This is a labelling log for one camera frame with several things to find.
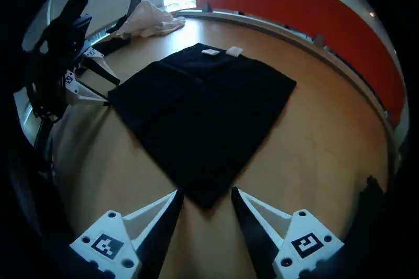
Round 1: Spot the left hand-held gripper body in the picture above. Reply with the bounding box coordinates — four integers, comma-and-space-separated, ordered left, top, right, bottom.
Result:
22, 0, 93, 120

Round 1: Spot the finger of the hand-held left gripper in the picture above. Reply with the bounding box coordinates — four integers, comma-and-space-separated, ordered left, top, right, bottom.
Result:
63, 70, 111, 107
81, 46, 122, 86

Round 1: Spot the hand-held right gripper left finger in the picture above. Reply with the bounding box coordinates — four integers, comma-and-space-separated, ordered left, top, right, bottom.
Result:
69, 187, 186, 279

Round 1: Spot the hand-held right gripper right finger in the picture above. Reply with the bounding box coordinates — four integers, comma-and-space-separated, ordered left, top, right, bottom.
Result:
230, 186, 345, 279

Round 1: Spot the black towel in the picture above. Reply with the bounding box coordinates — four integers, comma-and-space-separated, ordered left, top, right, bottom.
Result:
107, 42, 297, 210

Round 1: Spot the heap of white towels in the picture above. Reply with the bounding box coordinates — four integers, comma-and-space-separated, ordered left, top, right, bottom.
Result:
115, 0, 187, 40

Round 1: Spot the red desk screen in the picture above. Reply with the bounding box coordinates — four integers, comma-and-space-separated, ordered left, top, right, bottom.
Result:
195, 0, 407, 130

